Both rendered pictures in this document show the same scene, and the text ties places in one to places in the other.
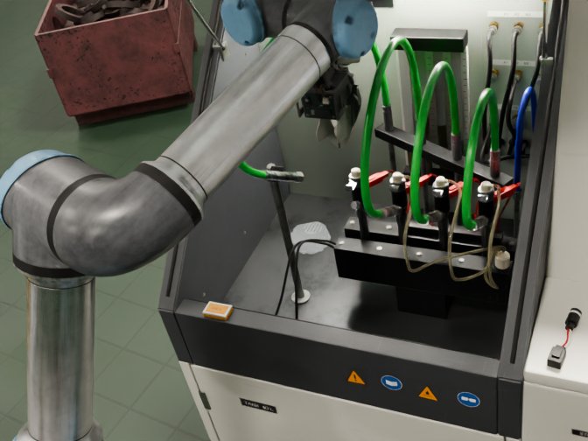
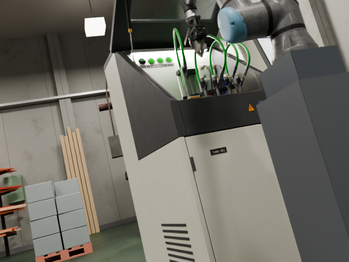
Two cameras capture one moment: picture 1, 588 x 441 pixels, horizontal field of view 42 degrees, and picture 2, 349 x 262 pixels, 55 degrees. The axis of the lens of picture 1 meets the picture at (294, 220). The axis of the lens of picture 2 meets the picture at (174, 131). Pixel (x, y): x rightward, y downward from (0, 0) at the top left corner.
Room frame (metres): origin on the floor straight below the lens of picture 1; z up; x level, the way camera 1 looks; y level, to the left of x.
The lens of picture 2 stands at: (0.35, 1.44, 0.59)
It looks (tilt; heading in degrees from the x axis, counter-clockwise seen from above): 9 degrees up; 304
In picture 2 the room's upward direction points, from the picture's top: 14 degrees counter-clockwise
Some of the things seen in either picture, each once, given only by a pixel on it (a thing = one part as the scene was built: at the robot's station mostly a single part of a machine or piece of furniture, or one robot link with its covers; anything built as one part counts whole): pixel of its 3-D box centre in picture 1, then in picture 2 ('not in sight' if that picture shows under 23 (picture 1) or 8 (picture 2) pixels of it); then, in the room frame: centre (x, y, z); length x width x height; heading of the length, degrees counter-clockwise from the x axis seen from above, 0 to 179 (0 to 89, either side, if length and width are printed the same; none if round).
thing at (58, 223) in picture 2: not in sight; (60, 218); (4.96, -1.78, 0.55); 1.12 x 0.74 x 1.11; 142
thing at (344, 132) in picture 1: (341, 130); (203, 47); (1.07, -0.11, 1.28); 0.06 x 0.03 x 0.09; 149
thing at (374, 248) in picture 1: (426, 270); not in sight; (1.08, -0.24, 0.91); 0.34 x 0.10 x 0.15; 60
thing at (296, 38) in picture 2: not in sight; (292, 46); (0.56, 0.32, 0.95); 0.15 x 0.15 x 0.10
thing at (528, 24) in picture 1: (514, 74); (211, 80); (1.25, -0.47, 1.20); 0.13 x 0.03 x 0.31; 60
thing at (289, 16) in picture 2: not in sight; (279, 14); (0.57, 0.32, 1.07); 0.13 x 0.12 x 0.14; 40
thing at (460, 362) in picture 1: (331, 361); (238, 110); (0.94, -0.01, 0.87); 0.62 x 0.04 x 0.16; 60
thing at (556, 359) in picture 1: (565, 337); not in sight; (0.78, -0.39, 0.99); 0.12 x 0.02 x 0.02; 141
